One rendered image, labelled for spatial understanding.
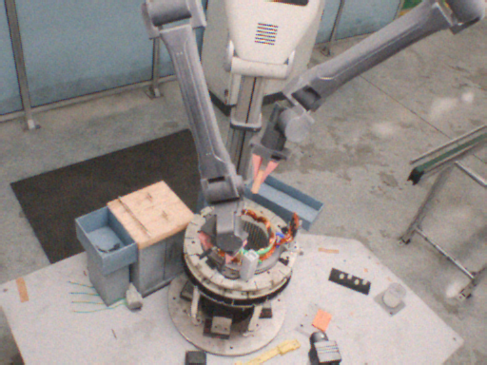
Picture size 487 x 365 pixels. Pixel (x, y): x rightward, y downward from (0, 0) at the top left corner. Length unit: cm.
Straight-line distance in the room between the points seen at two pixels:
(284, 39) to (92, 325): 103
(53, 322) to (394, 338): 109
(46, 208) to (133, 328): 155
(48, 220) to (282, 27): 191
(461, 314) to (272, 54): 205
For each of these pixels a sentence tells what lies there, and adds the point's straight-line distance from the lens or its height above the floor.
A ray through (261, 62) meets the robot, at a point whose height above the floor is 144.
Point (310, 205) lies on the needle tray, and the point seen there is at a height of 103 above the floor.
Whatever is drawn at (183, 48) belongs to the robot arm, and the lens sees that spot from 92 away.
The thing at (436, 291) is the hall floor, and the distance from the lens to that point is 303.
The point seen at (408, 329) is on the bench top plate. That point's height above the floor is 78.
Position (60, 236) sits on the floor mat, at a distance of 279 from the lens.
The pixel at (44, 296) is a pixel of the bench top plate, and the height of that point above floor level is 78.
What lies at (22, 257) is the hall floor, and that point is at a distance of 275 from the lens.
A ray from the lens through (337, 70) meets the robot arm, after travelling 106.
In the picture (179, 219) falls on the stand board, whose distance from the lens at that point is 142.
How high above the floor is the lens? 211
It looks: 42 degrees down
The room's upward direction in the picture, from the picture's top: 12 degrees clockwise
